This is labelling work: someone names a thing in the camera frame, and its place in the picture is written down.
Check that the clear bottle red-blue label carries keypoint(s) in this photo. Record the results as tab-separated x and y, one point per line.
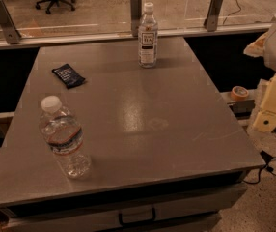
63	135

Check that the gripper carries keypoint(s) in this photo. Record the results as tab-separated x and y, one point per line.
266	120

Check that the roll of tan tape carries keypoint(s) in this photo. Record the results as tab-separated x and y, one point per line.
239	93

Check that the left metal barrier bracket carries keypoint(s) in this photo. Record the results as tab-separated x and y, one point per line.
10	32

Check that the black snack packet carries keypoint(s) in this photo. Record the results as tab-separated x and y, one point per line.
69	76

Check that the grey table drawer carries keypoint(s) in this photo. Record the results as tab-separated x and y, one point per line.
192	211

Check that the middle metal barrier bracket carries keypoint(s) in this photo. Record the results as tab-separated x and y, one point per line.
135	13

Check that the tall clear labelled water bottle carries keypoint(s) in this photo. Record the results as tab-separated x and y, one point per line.
147	37

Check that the black drawer handle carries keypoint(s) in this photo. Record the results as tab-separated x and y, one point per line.
136	217

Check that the right metal barrier bracket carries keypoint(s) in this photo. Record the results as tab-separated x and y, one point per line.
211	20

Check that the metal barrier bracket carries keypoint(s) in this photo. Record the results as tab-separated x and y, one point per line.
135	13
211	20
10	32

